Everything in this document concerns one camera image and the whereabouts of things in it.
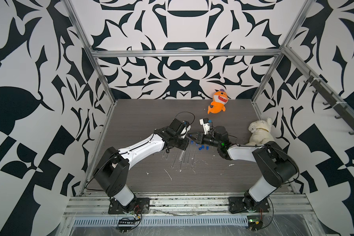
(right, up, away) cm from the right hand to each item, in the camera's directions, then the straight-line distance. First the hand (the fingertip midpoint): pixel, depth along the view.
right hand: (188, 133), depth 85 cm
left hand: (-1, -4, 0) cm, 4 cm away
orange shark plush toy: (+26, +23, +26) cm, 43 cm away
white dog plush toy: (+44, 0, +6) cm, 45 cm away
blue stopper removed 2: (+13, -10, +9) cm, 18 cm away
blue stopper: (+1, -4, -5) cm, 7 cm away
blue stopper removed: (+4, -5, -6) cm, 9 cm away
